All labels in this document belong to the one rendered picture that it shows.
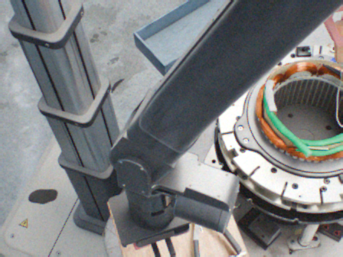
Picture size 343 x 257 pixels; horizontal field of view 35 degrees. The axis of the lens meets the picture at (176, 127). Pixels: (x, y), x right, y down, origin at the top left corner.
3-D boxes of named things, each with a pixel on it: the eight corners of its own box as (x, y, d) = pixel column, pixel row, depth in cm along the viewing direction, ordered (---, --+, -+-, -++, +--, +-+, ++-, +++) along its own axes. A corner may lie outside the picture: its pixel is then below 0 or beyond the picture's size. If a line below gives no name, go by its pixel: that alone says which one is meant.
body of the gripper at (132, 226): (200, 223, 69) (200, 200, 63) (122, 250, 68) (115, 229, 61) (183, 180, 72) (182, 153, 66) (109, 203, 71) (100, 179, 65)
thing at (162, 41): (223, 57, 142) (228, -25, 117) (250, 84, 137) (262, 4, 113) (145, 107, 135) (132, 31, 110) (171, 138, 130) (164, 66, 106)
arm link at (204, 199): (148, 93, 57) (114, 155, 52) (254, 125, 55) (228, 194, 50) (151, 158, 67) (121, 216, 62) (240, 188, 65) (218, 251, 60)
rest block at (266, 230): (260, 214, 116) (262, 210, 114) (280, 232, 114) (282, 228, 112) (247, 228, 115) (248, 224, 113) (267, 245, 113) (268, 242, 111)
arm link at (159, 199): (132, 138, 61) (111, 181, 58) (191, 157, 59) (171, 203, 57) (138, 165, 67) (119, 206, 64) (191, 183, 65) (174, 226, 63)
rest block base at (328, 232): (316, 230, 115) (318, 227, 114) (331, 200, 119) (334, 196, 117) (338, 242, 114) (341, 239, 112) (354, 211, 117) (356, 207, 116)
